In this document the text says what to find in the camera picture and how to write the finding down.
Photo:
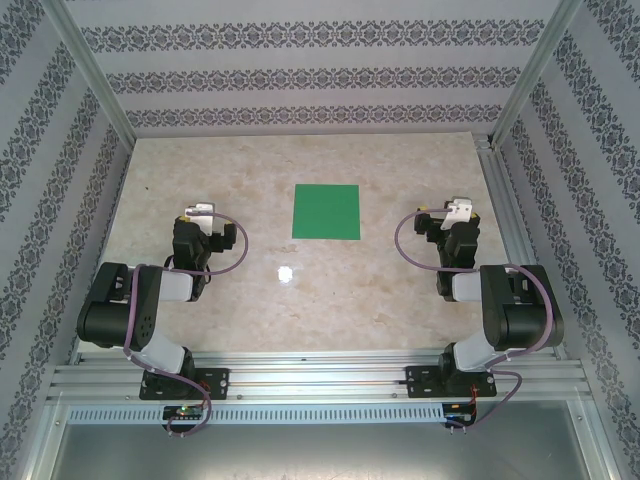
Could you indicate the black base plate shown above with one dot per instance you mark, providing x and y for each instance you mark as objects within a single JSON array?
[
  {"x": 220, "y": 380},
  {"x": 417, "y": 380}
]

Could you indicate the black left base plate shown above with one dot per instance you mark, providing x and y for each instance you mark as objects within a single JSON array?
[{"x": 220, "y": 380}]

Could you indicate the circuit board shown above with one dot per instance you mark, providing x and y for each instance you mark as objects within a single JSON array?
[
  {"x": 457, "y": 412},
  {"x": 182, "y": 412}
]

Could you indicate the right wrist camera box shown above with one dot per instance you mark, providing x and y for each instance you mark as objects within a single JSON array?
[{"x": 460, "y": 207}]

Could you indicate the left circuit board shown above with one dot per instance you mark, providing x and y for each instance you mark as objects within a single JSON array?
[{"x": 182, "y": 412}]

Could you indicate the green paper sheet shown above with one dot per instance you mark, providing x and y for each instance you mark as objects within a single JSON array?
[{"x": 325, "y": 212}]

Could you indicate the aluminium frame post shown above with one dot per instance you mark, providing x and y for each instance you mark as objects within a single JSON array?
[
  {"x": 531, "y": 75},
  {"x": 96, "y": 75}
]

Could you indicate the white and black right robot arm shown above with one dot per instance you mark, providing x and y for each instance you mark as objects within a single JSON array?
[{"x": 467, "y": 288}]

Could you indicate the aluminium side rail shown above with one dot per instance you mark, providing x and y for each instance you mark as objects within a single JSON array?
[{"x": 501, "y": 190}]

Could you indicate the aluminium mounting rail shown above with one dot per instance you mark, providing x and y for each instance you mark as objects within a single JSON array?
[{"x": 310, "y": 375}]

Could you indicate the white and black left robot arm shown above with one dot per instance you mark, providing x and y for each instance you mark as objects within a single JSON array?
[{"x": 175, "y": 288}]

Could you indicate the grey metal sheet panel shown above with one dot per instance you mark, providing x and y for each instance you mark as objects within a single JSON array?
[{"x": 320, "y": 450}]

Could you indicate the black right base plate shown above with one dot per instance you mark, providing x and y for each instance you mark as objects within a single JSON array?
[{"x": 417, "y": 380}]

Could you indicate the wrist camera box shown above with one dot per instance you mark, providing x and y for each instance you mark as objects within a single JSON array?
[
  {"x": 460, "y": 207},
  {"x": 202, "y": 210}
]

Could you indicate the right circuit board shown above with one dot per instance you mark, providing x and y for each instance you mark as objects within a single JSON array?
[{"x": 457, "y": 412}]

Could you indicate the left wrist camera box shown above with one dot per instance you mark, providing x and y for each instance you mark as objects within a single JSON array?
[{"x": 202, "y": 210}]

